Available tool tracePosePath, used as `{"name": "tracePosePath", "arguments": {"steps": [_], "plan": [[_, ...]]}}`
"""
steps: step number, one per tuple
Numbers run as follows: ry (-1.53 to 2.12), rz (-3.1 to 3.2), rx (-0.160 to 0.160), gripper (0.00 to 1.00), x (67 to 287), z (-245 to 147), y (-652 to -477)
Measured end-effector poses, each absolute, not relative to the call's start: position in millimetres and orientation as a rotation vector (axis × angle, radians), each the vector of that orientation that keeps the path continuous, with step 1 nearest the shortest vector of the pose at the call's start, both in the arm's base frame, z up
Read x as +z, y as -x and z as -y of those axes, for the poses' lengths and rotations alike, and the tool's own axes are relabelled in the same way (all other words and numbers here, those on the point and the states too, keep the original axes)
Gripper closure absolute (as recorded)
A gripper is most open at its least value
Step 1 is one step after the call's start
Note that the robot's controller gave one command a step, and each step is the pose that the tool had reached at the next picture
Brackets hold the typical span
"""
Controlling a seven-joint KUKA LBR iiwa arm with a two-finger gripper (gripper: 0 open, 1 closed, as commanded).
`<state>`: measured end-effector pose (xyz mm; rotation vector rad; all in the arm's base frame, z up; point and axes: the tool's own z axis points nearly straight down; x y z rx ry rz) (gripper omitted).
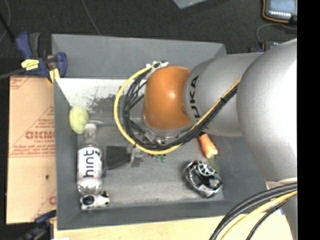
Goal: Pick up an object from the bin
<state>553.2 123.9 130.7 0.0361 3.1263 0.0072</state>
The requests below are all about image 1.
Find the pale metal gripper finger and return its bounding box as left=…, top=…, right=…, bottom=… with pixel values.
left=129, top=145, right=138, bottom=165
left=135, top=150, right=144, bottom=168

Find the dark green flat block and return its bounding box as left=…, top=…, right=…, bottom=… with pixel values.
left=103, top=145, right=132, bottom=171

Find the grey metal bin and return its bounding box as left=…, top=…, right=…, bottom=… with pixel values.
left=51, top=33, right=267, bottom=230

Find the clear plastic bottle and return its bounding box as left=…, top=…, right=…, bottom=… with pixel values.
left=75, top=123, right=104, bottom=195

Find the orange toy carrot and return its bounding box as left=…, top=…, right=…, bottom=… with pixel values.
left=197, top=132, right=221, bottom=175

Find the black and white toy cow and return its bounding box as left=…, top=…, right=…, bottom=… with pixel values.
left=79, top=190, right=111, bottom=212

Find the black and white crumpled packet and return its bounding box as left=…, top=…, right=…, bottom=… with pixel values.
left=183, top=159, right=224, bottom=199

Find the pale green ball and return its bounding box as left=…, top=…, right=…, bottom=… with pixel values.
left=68, top=105, right=90, bottom=135

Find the brown cardboard board, red print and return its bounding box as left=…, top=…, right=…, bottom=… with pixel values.
left=5, top=74, right=57, bottom=225

